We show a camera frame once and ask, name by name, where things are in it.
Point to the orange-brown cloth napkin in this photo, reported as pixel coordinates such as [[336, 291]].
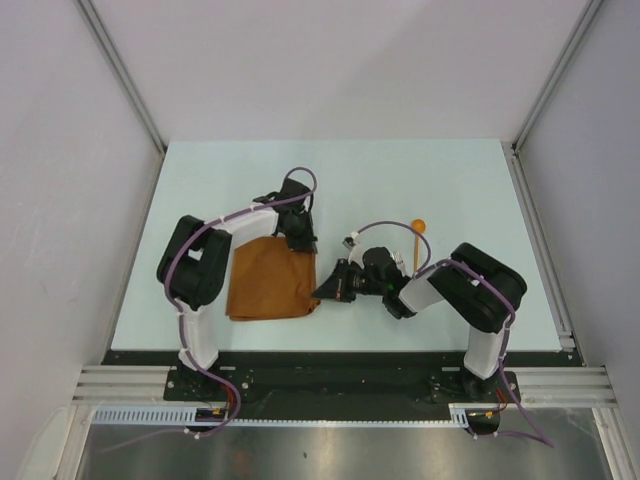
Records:
[[269, 281]]

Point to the silver metal fork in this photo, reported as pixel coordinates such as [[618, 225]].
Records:
[[399, 261]]

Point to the right aluminium corner post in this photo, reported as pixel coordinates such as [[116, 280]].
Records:
[[574, 42]]

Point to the aluminium front frame rail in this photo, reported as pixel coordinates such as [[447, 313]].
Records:
[[564, 387]]

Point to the white slotted cable duct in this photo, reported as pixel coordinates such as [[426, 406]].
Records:
[[204, 417]]

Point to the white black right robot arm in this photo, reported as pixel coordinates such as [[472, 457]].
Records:
[[485, 292]]

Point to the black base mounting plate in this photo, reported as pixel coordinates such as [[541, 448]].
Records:
[[351, 383]]

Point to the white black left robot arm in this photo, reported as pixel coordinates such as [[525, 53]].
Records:
[[196, 264]]

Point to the left aluminium corner post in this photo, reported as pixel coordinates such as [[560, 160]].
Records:
[[111, 54]]

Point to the right aluminium side rail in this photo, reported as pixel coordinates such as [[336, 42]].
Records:
[[548, 272]]

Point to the orange plastic spoon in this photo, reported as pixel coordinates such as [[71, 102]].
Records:
[[419, 226]]

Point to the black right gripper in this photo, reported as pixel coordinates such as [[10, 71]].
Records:
[[337, 286]]

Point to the aluminium corner post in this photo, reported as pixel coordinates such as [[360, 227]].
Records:
[[574, 42], [111, 54]]

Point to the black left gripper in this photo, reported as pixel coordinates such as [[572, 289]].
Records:
[[305, 242]]

